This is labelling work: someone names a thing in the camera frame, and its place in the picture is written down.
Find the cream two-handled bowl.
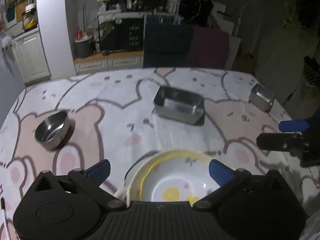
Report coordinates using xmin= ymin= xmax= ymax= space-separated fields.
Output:
xmin=113 ymin=149 xmax=213 ymax=205

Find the yellow rim floral bowl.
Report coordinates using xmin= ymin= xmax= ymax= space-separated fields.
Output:
xmin=138 ymin=152 xmax=222 ymax=203

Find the round steel bowl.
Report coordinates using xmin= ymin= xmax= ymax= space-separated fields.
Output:
xmin=35 ymin=111 xmax=70 ymax=151

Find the small square steel tray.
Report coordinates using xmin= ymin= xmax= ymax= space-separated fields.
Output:
xmin=248 ymin=84 xmax=276 ymax=113

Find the large square steel tray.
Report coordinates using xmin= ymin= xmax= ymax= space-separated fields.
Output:
xmin=153 ymin=86 xmax=205 ymax=126

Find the white ginkgo leaf bowl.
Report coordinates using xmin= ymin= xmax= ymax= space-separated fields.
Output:
xmin=123 ymin=151 xmax=159 ymax=186

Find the cartoon bear tablecloth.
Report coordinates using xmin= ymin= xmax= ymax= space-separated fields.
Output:
xmin=1 ymin=68 xmax=318 ymax=239

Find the low wooden drawer cabinet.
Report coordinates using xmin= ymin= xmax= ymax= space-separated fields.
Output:
xmin=74 ymin=51 xmax=144 ymax=75

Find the grey trash bin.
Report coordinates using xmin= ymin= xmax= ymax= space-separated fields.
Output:
xmin=75 ymin=37 xmax=92 ymax=58

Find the maroon chair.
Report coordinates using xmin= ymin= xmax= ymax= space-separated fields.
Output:
xmin=186 ymin=27 xmax=229 ymax=69

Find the white kitchen cabinet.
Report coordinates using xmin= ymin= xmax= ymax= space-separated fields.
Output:
xmin=11 ymin=30 xmax=51 ymax=83

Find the black letter board sign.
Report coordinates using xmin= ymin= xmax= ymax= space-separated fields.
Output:
xmin=99 ymin=18 xmax=144 ymax=53

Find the dark blue chair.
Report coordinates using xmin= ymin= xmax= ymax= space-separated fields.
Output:
xmin=143 ymin=22 xmax=194 ymax=68

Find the yellow pot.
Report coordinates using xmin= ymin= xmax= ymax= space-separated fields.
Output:
xmin=22 ymin=15 xmax=37 ymax=31

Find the white storage shelf rack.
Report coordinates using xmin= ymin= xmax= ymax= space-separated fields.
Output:
xmin=97 ymin=0 xmax=123 ymax=16

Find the black hanging jacket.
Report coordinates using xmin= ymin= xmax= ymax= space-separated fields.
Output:
xmin=178 ymin=0 xmax=213 ymax=28

